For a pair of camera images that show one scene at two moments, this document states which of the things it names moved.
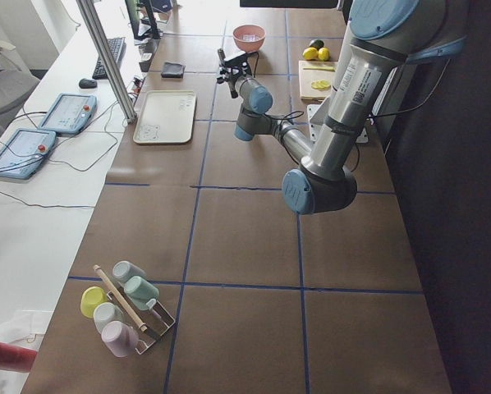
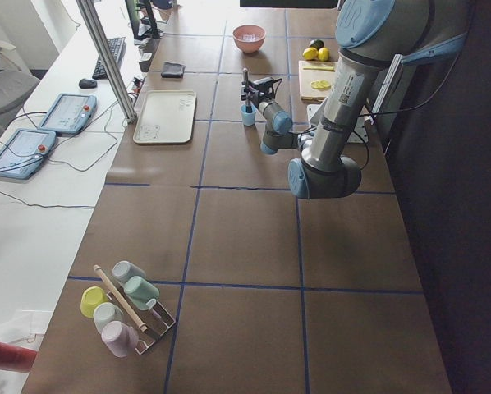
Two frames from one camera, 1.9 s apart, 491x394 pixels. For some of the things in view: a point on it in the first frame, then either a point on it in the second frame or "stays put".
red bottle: [4, 355] stays put
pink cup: [121, 339] stays put
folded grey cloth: [172, 71] stays put
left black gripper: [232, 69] to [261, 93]
